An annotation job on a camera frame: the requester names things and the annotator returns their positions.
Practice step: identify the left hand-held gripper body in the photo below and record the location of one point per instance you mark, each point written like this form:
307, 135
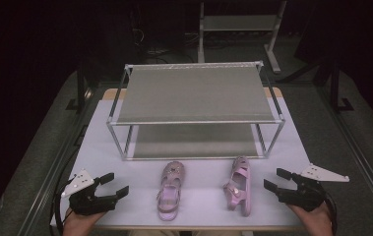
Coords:
89, 203

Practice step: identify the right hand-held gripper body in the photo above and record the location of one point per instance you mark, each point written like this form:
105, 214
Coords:
305, 195

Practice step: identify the pink sandal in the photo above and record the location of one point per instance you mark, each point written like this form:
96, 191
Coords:
170, 193
239, 187

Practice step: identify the grey two-tier shoe rack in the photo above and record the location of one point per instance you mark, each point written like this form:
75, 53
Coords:
194, 95

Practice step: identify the person's left hand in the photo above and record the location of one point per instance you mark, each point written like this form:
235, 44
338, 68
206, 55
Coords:
77, 224

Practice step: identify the person's right hand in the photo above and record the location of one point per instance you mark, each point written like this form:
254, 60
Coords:
317, 223

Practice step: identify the black stand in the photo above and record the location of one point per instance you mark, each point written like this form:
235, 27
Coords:
80, 88
336, 91

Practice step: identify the grey metal stand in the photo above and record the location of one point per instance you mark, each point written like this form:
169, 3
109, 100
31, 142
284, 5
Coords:
239, 23

